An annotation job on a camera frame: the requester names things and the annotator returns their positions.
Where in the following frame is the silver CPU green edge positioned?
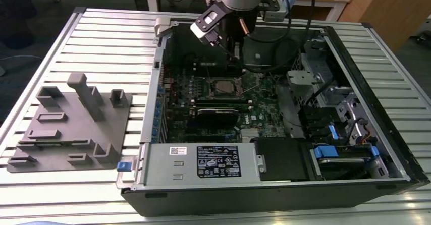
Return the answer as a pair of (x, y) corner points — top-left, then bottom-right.
(214, 81), (233, 93)

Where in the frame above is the metal socket cover frame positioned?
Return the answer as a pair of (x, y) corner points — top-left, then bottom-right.
(208, 78), (242, 97)

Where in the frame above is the CPU socket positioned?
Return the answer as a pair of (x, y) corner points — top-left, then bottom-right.
(206, 77), (244, 98)

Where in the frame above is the black RAM slot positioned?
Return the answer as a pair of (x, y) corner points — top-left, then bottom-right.
(193, 105), (252, 110)
(194, 96), (250, 101)
(193, 102), (252, 107)
(194, 99), (250, 104)

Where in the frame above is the metal drive cage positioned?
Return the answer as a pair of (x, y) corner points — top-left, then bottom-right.
(296, 39), (362, 145)

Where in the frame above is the black graphics card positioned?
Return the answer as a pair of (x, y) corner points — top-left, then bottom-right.
(196, 107), (241, 133)

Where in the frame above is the green motherboard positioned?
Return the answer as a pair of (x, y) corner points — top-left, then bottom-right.
(160, 58), (294, 144)

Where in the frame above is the silver chipset heatsink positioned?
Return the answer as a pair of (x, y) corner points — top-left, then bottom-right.
(240, 128), (264, 138)

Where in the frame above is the wooden cabinet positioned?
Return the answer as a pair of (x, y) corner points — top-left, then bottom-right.
(336, 0), (431, 53)

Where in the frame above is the grey office chair base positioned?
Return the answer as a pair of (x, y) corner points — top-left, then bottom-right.
(416, 15), (431, 45)

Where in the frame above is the silver power supply unit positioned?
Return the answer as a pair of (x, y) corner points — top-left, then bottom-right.
(136, 143), (266, 185)

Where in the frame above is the grey parts rack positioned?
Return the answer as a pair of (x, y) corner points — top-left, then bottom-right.
(5, 73), (133, 174)

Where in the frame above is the black hard disk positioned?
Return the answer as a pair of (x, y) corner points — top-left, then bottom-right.
(316, 157), (369, 181)

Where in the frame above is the black PC case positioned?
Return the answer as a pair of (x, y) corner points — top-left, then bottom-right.
(114, 17), (431, 217)

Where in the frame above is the copper cable fitting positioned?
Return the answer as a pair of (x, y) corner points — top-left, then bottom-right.
(237, 17), (250, 37)

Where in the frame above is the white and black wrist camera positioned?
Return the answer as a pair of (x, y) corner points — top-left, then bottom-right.
(189, 2), (233, 39)

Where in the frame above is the black camera cable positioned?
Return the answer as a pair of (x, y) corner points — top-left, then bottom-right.
(204, 32), (248, 71)

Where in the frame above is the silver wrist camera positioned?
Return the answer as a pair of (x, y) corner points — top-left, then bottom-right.
(257, 0), (290, 22)

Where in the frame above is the grey case handle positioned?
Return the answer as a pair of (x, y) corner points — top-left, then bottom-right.
(153, 17), (173, 38)

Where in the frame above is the silver metal bracket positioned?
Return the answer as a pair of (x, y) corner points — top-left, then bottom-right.
(285, 70), (322, 87)

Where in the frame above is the thick black cable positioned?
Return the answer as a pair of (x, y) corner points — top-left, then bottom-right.
(304, 80), (336, 108)

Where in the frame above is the blue disk carrier handle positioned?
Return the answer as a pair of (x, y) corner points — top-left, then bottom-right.
(312, 145), (338, 158)

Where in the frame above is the orange yellow wire bundle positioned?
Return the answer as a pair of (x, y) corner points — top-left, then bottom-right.
(357, 131), (374, 146)

